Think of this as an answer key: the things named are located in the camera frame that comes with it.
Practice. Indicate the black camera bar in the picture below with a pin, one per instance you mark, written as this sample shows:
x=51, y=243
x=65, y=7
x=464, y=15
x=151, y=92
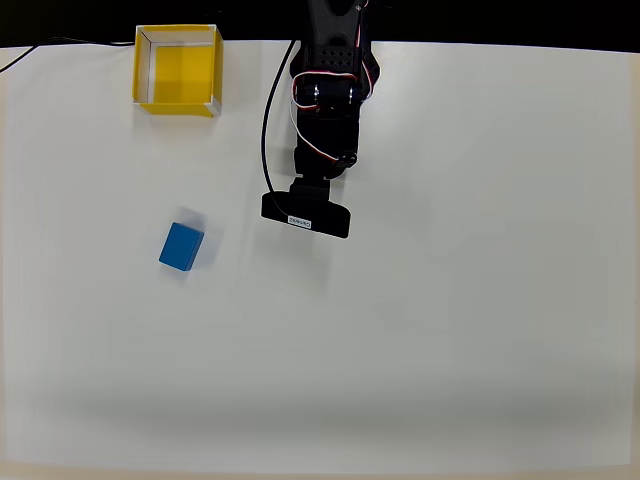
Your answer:
x=320, y=215

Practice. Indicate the blue block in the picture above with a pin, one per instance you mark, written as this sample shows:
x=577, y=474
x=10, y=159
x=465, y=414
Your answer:
x=180, y=247

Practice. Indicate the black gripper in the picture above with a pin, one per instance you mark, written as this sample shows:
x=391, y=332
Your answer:
x=320, y=162

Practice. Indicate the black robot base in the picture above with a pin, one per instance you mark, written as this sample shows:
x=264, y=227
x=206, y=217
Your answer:
x=377, y=70

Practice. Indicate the yellow open box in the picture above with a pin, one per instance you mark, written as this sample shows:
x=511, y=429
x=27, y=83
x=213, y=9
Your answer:
x=182, y=72

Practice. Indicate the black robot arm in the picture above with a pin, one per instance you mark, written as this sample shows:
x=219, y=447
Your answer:
x=332, y=30

